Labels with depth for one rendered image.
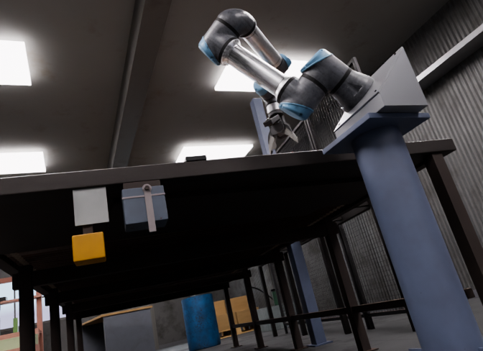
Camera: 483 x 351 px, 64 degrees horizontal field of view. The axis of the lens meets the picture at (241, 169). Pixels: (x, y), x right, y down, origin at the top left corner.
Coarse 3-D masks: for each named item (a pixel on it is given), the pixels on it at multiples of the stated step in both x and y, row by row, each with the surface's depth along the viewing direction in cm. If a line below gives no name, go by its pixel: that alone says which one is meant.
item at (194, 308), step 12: (192, 300) 636; (204, 300) 640; (192, 312) 631; (204, 312) 631; (192, 324) 626; (204, 324) 624; (216, 324) 641; (192, 336) 621; (204, 336) 617; (216, 336) 629; (192, 348) 618; (204, 348) 612
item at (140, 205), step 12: (156, 180) 132; (132, 192) 127; (144, 192) 127; (156, 192) 129; (132, 204) 125; (144, 204) 126; (156, 204) 127; (132, 216) 124; (144, 216) 125; (156, 216) 126; (132, 228) 128; (144, 228) 131
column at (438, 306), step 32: (352, 128) 128; (384, 128) 130; (384, 160) 126; (384, 192) 125; (416, 192) 122; (384, 224) 125; (416, 224) 118; (416, 256) 116; (448, 256) 117; (416, 288) 115; (448, 288) 112; (416, 320) 115; (448, 320) 109
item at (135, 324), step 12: (120, 312) 560; (132, 312) 571; (144, 312) 580; (84, 324) 622; (96, 324) 664; (108, 324) 546; (120, 324) 555; (132, 324) 564; (144, 324) 573; (84, 336) 647; (96, 336) 657; (108, 336) 540; (120, 336) 549; (132, 336) 558; (144, 336) 567; (84, 348) 640; (96, 348) 649; (108, 348) 534; (120, 348) 543; (132, 348) 551; (144, 348) 560
